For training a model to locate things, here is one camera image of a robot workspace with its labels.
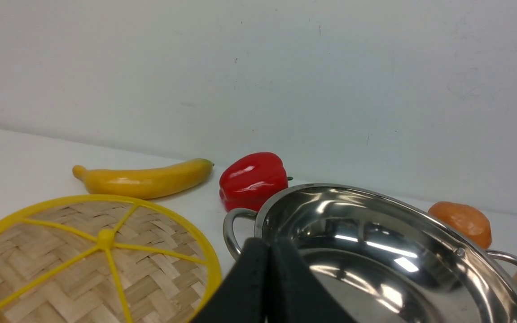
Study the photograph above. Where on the stainless steel pot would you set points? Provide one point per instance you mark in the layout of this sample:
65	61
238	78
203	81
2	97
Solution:
384	260

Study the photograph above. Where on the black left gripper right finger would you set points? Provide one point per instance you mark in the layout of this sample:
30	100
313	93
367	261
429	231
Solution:
294	294

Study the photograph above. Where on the red toy bell pepper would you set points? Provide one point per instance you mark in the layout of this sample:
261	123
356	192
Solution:
250	181

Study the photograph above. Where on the woven bamboo steamer lid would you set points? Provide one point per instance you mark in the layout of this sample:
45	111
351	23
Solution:
103	259

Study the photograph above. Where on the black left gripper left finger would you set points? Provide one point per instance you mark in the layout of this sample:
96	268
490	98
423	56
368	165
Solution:
240	297

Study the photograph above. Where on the orange-brown toy potato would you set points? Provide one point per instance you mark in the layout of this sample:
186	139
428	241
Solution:
466	219

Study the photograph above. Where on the yellow toy banana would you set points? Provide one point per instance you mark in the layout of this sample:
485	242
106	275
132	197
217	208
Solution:
145	184

